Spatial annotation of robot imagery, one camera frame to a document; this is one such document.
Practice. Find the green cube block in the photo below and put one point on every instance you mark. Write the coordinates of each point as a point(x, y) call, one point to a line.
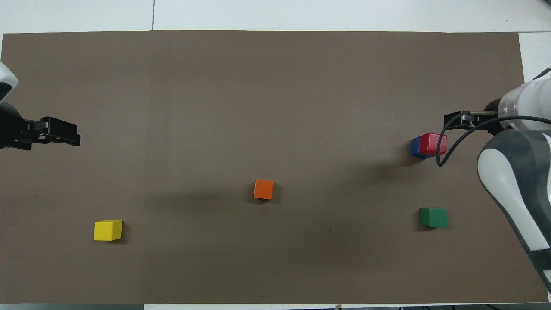
point(434, 217)

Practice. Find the blue cube block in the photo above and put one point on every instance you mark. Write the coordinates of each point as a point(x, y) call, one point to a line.
point(415, 148)

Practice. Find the orange cube block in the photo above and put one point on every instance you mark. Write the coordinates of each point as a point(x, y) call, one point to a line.
point(263, 189)

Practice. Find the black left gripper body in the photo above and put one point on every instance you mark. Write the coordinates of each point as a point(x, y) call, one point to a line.
point(10, 129)

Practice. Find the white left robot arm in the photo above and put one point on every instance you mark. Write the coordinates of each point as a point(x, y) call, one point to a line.
point(6, 75)

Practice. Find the brown paper mat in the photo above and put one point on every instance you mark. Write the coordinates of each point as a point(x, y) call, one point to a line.
point(275, 107)

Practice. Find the red cube block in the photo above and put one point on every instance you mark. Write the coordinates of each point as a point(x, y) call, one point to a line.
point(430, 144)

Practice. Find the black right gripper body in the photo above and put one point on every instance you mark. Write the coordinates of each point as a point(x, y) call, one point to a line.
point(493, 105)

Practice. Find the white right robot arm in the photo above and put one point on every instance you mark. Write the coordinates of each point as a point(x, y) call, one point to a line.
point(512, 172)

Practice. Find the yellow cube block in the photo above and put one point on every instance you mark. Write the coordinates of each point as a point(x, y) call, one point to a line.
point(107, 230)

